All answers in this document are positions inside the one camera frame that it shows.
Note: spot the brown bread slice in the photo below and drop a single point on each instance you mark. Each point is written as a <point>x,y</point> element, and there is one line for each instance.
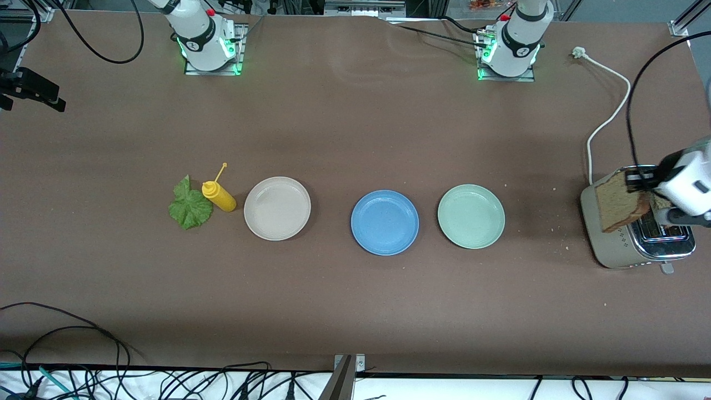
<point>616,205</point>
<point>660,201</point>

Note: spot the green lettuce leaf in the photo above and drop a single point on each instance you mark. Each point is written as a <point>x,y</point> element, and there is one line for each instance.
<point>191,211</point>

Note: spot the yellow squeeze bottle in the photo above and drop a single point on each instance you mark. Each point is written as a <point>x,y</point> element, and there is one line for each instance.
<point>222,199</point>

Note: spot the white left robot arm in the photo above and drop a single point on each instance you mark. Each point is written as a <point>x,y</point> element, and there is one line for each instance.
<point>522,33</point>

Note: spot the green plate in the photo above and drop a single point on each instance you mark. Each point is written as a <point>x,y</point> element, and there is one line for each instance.
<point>471,216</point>

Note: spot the beige plate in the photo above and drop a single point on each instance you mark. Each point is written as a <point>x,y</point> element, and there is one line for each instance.
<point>278,208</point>

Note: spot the blue plate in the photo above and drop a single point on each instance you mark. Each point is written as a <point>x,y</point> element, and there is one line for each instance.
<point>385,222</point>

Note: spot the beige chrome toaster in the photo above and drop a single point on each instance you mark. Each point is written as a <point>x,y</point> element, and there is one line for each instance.
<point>611,250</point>

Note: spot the orange packet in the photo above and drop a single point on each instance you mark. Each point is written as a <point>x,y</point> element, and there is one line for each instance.
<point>489,4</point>

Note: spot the grey power strip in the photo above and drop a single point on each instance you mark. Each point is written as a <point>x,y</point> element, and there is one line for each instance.
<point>364,8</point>

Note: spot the metal table bracket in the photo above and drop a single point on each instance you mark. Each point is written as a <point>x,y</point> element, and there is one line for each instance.
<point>341,383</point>

